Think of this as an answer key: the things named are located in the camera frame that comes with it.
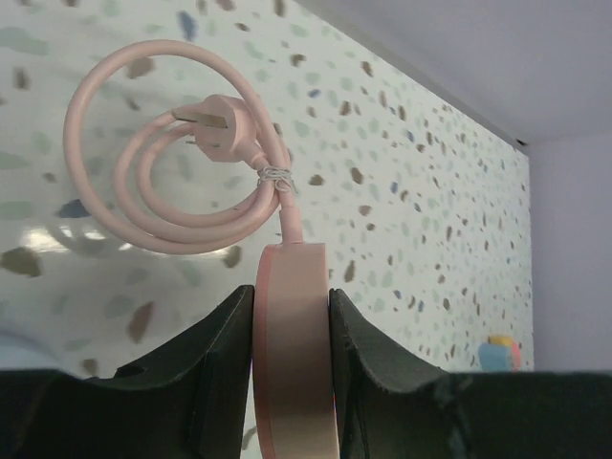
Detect pink plug adapter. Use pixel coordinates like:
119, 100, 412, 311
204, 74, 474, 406
510, 341, 521, 371

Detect pink round power strip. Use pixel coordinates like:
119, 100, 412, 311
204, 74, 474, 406
252, 244, 339, 458

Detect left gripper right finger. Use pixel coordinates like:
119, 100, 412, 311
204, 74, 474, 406
329, 290, 611, 459

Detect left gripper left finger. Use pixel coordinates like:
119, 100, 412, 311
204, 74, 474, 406
1, 286, 254, 458

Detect pink coiled cord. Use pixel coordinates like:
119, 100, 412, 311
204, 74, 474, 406
62, 38, 305, 257

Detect yellow plug adapter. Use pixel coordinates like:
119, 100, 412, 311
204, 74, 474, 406
488, 335, 514, 348

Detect light blue plug adapter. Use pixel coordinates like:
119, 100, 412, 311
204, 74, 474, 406
478, 342, 513, 372

